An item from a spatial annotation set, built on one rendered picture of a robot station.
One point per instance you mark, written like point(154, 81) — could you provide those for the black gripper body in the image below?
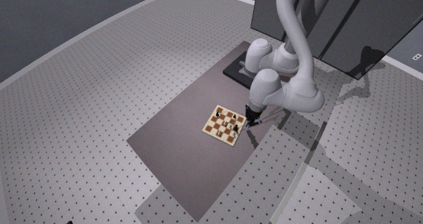
point(255, 114)

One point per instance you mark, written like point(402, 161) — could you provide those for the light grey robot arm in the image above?
point(263, 62)

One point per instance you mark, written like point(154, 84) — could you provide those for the brown and cream chessboard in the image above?
point(216, 124)

